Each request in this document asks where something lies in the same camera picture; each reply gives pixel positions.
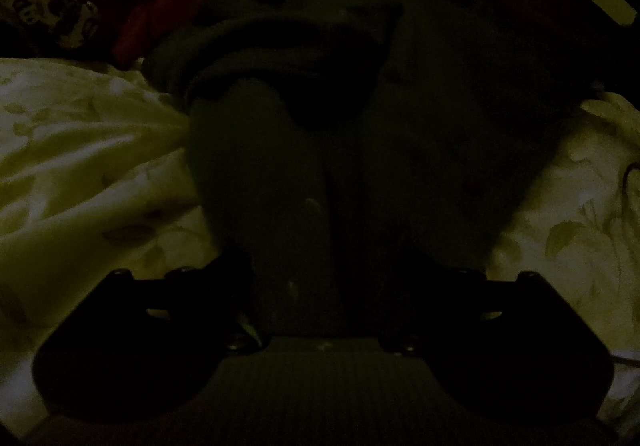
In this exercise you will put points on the dark green small garment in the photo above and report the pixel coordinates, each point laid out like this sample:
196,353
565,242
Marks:
400,126

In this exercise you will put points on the white floral bed sheet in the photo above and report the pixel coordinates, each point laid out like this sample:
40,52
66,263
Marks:
85,166

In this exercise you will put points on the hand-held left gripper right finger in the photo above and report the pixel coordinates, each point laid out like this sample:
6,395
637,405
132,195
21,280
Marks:
440,291

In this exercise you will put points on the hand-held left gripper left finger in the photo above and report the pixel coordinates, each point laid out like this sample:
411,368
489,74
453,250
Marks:
215,283

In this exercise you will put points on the red cloth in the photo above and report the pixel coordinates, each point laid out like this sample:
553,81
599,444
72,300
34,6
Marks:
165,1

